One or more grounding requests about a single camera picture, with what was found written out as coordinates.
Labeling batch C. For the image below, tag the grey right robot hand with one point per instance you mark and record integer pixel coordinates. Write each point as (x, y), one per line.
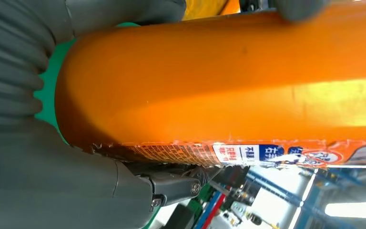
(60, 189)

